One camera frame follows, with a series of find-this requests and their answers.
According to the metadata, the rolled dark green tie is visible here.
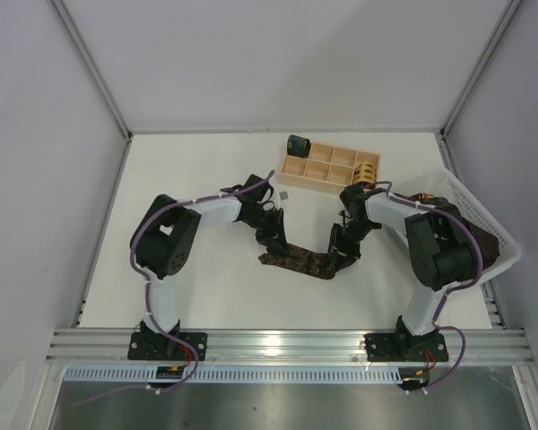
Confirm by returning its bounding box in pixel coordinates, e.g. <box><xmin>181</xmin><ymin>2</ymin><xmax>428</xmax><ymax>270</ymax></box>
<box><xmin>286</xmin><ymin>134</ymin><xmax>311</xmax><ymax>159</ymax></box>

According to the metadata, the dark key-patterned tie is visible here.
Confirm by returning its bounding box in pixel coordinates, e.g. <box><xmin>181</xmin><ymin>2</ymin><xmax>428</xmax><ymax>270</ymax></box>
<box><xmin>258</xmin><ymin>245</ymin><xmax>357</xmax><ymax>280</ymax></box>

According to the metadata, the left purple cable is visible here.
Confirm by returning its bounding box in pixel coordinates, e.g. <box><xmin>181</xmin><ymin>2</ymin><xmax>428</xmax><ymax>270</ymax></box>
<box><xmin>66</xmin><ymin>168</ymin><xmax>277</xmax><ymax>407</ymax></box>

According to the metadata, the pile of dark ties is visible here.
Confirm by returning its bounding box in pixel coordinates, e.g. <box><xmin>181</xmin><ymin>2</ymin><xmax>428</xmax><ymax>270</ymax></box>
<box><xmin>388</xmin><ymin>193</ymin><xmax>499</xmax><ymax>280</ymax></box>

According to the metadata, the rolled gold patterned tie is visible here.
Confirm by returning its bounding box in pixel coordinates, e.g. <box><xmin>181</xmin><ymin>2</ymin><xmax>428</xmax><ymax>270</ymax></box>
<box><xmin>352</xmin><ymin>161</ymin><xmax>377</xmax><ymax>185</ymax></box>

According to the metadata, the white plastic basket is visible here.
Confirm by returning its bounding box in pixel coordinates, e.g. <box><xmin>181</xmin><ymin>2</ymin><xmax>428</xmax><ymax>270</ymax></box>
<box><xmin>392</xmin><ymin>167</ymin><xmax>522</xmax><ymax>284</ymax></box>

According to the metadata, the aluminium mounting rail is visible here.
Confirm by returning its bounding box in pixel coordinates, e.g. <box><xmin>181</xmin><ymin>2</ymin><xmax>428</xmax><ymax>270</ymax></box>
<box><xmin>47</xmin><ymin>328</ymin><xmax>534</xmax><ymax>366</ymax></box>

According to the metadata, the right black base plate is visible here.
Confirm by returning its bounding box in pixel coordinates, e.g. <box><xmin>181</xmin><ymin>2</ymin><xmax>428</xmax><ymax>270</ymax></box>
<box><xmin>364</xmin><ymin>331</ymin><xmax>449</xmax><ymax>363</ymax></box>

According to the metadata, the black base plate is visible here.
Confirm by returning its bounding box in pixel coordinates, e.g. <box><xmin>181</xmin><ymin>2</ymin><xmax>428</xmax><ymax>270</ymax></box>
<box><xmin>364</xmin><ymin>331</ymin><xmax>449</xmax><ymax>363</ymax></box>
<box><xmin>126</xmin><ymin>331</ymin><xmax>207</xmax><ymax>361</ymax></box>

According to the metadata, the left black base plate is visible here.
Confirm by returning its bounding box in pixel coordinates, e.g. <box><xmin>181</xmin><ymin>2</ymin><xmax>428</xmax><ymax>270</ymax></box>
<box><xmin>126</xmin><ymin>331</ymin><xmax>207</xmax><ymax>361</ymax></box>

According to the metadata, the wooden compartment box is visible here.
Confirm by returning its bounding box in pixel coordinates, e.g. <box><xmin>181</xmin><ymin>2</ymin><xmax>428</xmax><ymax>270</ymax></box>
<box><xmin>278</xmin><ymin>142</ymin><xmax>381</xmax><ymax>195</ymax></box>

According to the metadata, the white slotted cable duct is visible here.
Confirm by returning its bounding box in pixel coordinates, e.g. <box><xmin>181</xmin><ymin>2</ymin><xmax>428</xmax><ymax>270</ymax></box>
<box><xmin>64</xmin><ymin>365</ymin><xmax>423</xmax><ymax>384</ymax></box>

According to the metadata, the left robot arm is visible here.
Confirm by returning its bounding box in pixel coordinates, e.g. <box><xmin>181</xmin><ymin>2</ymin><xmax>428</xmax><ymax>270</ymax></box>
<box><xmin>129</xmin><ymin>171</ymin><xmax>290</xmax><ymax>344</ymax></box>

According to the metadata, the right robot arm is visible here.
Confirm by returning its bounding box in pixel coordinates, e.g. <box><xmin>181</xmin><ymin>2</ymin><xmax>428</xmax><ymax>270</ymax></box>
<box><xmin>327</xmin><ymin>181</ymin><xmax>484</xmax><ymax>357</ymax></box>

